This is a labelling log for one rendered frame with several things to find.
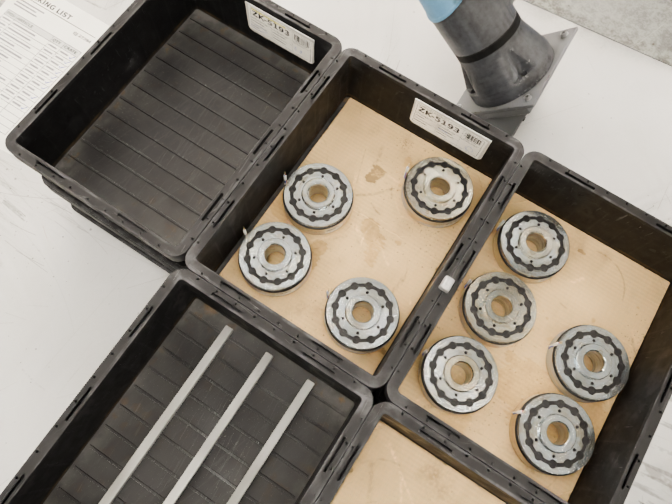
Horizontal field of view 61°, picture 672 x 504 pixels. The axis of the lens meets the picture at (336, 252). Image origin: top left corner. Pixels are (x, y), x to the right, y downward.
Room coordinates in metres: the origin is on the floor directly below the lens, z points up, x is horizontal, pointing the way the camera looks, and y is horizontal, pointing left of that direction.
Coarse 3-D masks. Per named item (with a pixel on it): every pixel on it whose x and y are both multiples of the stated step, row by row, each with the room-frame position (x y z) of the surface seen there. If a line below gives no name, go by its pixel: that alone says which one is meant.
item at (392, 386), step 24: (528, 168) 0.38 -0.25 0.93; (552, 168) 0.38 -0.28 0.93; (504, 192) 0.34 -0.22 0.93; (600, 192) 0.36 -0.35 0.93; (648, 216) 0.33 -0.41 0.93; (480, 240) 0.27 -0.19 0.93; (456, 288) 0.20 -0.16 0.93; (432, 312) 0.16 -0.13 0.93; (408, 360) 0.10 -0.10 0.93; (408, 408) 0.04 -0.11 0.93; (456, 432) 0.02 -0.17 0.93; (648, 432) 0.05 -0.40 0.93; (480, 456) 0.00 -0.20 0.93; (528, 480) -0.02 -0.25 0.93; (624, 480) -0.01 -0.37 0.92
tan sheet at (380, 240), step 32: (352, 128) 0.46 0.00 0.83; (384, 128) 0.47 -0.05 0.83; (320, 160) 0.40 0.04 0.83; (352, 160) 0.41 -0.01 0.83; (384, 160) 0.42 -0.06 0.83; (416, 160) 0.42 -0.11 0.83; (384, 192) 0.36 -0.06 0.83; (480, 192) 0.38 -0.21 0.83; (256, 224) 0.29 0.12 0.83; (352, 224) 0.30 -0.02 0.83; (384, 224) 0.31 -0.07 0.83; (416, 224) 0.32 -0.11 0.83; (320, 256) 0.25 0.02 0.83; (352, 256) 0.25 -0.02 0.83; (384, 256) 0.26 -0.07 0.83; (416, 256) 0.27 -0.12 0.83; (320, 288) 0.20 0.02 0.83; (416, 288) 0.22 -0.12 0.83; (320, 320) 0.15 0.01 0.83; (384, 352) 0.12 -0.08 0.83
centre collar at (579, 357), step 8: (592, 344) 0.16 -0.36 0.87; (576, 352) 0.15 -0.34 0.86; (584, 352) 0.15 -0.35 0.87; (600, 352) 0.15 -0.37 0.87; (576, 360) 0.14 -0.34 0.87; (608, 360) 0.14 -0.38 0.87; (584, 368) 0.13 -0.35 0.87; (608, 368) 0.13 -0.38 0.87; (584, 376) 0.12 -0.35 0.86; (592, 376) 0.12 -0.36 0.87; (600, 376) 0.12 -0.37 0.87
